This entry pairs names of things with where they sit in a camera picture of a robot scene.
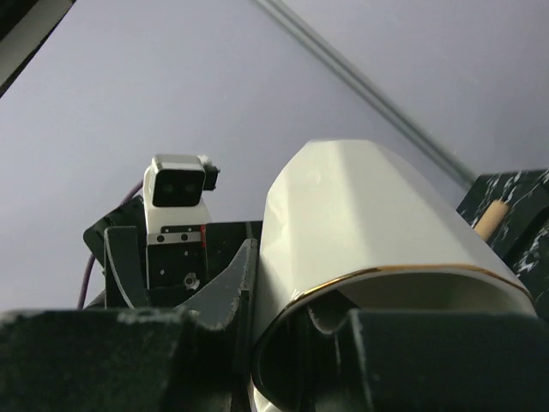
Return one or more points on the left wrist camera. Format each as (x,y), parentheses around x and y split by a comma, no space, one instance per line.
(172,191)

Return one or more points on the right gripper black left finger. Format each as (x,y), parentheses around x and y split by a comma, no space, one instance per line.
(191,358)

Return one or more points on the white faceted mug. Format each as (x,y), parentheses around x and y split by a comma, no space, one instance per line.
(349,223)

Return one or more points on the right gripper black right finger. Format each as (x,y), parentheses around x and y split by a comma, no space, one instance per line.
(430,361)

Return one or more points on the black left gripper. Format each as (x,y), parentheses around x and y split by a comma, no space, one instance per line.
(163,275)

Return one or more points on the aluminium frame post right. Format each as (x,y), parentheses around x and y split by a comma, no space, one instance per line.
(368,91)

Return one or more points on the right wooden rack handle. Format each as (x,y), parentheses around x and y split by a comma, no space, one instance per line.
(491,219)

